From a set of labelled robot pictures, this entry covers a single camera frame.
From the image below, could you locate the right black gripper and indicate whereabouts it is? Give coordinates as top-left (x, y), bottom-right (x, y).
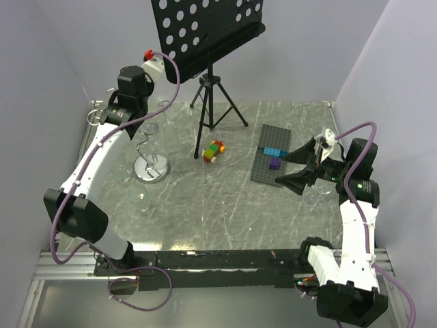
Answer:
top-left (274, 135), bottom-right (350, 195)

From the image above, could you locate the clear wine glass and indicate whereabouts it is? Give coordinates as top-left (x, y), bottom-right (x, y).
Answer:
top-left (302, 181), bottom-right (333, 208)
top-left (145, 122), bottom-right (162, 154)

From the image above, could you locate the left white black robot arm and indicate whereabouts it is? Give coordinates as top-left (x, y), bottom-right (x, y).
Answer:
top-left (43, 66), bottom-right (155, 275)

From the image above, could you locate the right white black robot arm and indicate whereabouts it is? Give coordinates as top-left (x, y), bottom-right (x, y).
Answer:
top-left (275, 138), bottom-right (388, 327)

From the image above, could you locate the chrome wine glass rack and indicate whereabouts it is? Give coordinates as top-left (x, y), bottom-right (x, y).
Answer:
top-left (85, 88), bottom-right (171, 185)

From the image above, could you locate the clear glass beside rack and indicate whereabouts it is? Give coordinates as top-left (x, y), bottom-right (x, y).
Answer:
top-left (113, 164), bottom-right (132, 185)

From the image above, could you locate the blue lego brick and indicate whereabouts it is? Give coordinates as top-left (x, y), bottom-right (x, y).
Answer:
top-left (263, 147), bottom-right (288, 159)

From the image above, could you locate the purple lego brick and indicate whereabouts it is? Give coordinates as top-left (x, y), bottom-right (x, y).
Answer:
top-left (268, 156), bottom-right (281, 171)

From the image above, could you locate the grey lego baseplate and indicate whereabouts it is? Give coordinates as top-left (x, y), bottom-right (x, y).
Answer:
top-left (250, 124), bottom-right (291, 187)

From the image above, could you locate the colourful lego toy car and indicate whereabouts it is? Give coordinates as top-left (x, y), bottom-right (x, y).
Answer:
top-left (201, 140), bottom-right (225, 163)

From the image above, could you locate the black perforated music stand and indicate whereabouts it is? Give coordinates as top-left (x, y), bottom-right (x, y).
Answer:
top-left (151, 0), bottom-right (266, 142)

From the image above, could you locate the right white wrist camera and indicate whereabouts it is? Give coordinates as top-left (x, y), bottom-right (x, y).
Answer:
top-left (314, 126), bottom-right (337, 164)

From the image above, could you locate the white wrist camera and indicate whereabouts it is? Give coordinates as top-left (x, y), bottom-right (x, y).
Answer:
top-left (141, 50), bottom-right (165, 85)
top-left (314, 126), bottom-right (337, 164)

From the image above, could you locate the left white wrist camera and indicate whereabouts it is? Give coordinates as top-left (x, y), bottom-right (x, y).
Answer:
top-left (141, 50), bottom-right (165, 85)

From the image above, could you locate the purple cable loop under rail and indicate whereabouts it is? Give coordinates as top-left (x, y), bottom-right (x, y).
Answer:
top-left (107, 266), bottom-right (173, 312)

